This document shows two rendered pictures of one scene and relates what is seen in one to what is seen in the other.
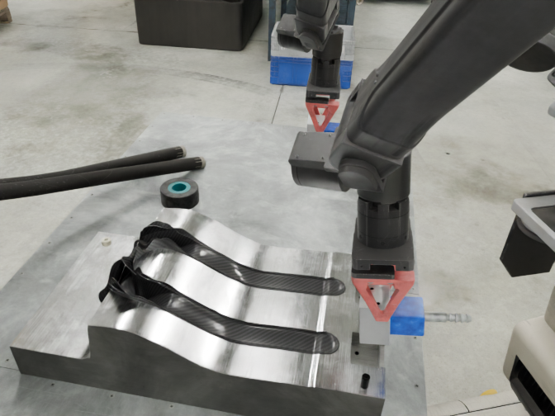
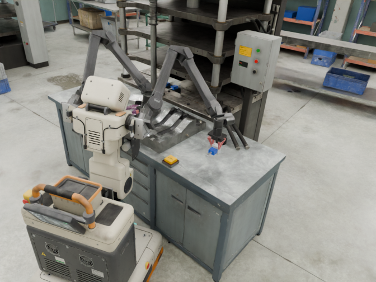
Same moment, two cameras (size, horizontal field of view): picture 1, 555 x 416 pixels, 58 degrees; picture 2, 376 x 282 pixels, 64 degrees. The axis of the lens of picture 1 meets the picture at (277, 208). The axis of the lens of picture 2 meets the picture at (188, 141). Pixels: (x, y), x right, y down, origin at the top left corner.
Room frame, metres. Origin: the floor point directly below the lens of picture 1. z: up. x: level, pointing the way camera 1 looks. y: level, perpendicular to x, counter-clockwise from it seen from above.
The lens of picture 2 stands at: (1.63, -1.54, 1.97)
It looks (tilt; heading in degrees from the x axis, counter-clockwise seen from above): 32 degrees down; 120
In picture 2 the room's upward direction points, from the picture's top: 4 degrees clockwise
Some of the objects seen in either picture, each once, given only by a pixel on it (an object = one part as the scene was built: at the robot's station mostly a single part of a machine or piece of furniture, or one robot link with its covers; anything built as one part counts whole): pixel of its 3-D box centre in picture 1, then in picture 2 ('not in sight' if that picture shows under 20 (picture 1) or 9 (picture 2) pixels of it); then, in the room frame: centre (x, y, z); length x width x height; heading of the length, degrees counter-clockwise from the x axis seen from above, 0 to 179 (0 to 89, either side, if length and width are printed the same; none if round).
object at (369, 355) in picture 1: (366, 359); not in sight; (0.44, -0.13, 0.87); 0.05 x 0.05 x 0.04; 81
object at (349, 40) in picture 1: (313, 40); not in sight; (3.79, -0.22, 0.28); 0.61 x 0.41 x 0.15; 84
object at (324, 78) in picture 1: (324, 73); (217, 131); (0.98, -0.08, 1.06); 0.10 x 0.07 x 0.07; 175
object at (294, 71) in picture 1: (311, 63); not in sight; (3.79, -0.22, 0.11); 0.61 x 0.41 x 0.22; 84
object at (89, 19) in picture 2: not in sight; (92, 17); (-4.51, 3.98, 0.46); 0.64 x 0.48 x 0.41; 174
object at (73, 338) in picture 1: (214, 302); (171, 126); (0.53, 0.09, 0.87); 0.50 x 0.26 x 0.14; 81
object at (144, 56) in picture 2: not in sight; (191, 69); (0.10, 1.05, 0.96); 1.29 x 0.83 x 0.18; 171
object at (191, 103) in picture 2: not in sight; (188, 87); (0.08, 1.05, 0.76); 1.30 x 0.84 x 0.07; 171
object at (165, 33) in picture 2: not in sight; (192, 45); (0.10, 1.05, 1.20); 1.29 x 0.83 x 0.19; 171
